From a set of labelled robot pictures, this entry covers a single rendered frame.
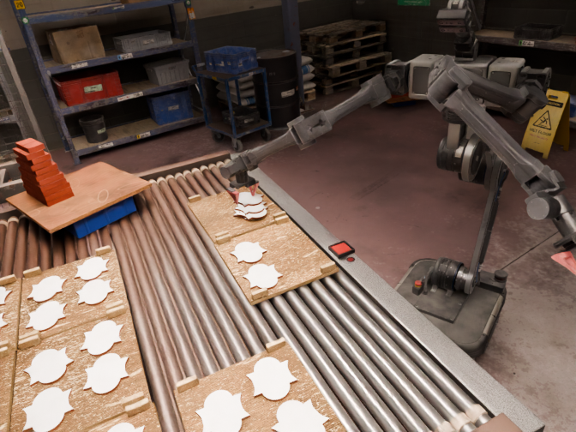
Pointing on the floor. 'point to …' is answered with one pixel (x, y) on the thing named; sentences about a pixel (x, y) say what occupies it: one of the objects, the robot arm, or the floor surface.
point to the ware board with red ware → (401, 100)
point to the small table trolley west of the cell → (231, 108)
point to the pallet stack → (345, 53)
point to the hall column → (290, 9)
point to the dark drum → (278, 87)
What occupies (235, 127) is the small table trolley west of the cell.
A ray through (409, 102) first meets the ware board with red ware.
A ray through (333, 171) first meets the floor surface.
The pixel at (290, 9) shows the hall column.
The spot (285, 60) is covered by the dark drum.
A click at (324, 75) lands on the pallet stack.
